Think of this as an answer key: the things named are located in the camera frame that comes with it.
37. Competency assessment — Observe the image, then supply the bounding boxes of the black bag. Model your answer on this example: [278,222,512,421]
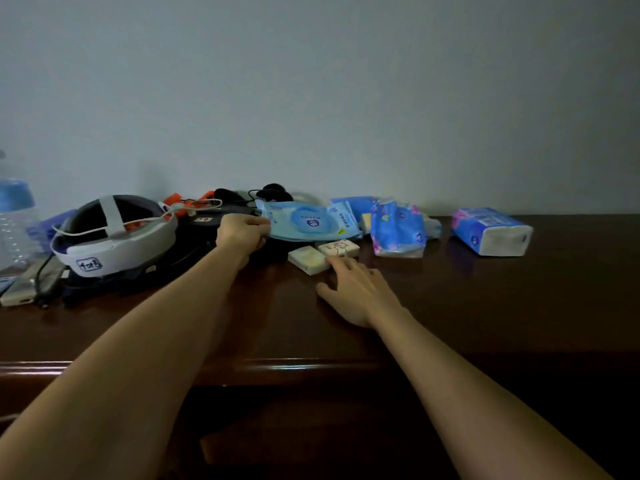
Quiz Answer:
[62,204,301,308]

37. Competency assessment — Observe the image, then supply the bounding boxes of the orange strap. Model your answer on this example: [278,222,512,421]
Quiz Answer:
[162,190,216,218]

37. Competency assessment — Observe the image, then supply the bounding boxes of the blue boxy tissue pack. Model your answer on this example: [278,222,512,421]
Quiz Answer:
[329,196,381,223]

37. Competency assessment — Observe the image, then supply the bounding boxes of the clear plastic water bottle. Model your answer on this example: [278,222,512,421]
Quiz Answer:
[0,149,39,271]

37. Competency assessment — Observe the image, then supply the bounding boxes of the person's left forearm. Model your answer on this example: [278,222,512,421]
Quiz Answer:
[0,244,251,480]

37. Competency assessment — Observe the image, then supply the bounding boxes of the white cable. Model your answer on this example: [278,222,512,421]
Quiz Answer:
[52,197,223,238]

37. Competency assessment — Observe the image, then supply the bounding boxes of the person's left hand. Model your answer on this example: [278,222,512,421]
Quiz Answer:
[215,213,272,268]

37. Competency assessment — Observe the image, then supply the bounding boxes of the beige power bank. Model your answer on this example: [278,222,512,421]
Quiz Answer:
[0,254,66,308]

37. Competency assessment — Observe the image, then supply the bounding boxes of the person's right forearm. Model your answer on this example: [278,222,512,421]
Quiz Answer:
[372,309,616,480]

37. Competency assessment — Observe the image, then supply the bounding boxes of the blue pouch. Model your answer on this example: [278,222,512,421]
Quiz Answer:
[27,209,79,253]

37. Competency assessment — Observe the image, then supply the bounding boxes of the large light blue wet wipes pack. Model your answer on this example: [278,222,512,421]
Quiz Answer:
[255,198,363,243]

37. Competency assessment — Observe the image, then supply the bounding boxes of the white head strap headset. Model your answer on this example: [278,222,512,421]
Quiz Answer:
[49,194,180,279]

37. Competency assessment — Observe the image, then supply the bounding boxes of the blue white-ended tissue pack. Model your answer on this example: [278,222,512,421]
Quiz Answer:
[451,207,534,257]

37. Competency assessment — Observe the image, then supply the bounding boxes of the plain cream pocket tissue pack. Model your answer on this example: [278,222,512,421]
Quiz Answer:
[287,245,332,277]

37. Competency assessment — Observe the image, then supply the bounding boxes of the person's right hand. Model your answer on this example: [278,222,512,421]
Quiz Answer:
[315,255,409,331]

